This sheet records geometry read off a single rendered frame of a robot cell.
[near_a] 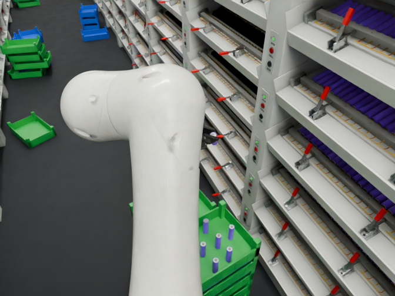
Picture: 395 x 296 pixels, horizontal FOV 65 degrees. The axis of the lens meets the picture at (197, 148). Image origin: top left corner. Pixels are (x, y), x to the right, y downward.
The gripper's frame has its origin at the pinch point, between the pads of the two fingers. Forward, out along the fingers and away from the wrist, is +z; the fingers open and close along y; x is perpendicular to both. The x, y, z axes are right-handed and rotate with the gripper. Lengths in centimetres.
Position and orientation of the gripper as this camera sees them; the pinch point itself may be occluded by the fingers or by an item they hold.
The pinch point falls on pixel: (206, 134)
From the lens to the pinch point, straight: 78.8
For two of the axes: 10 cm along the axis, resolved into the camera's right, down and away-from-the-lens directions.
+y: 3.1, 9.1, -2.8
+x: 8.0, -4.1, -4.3
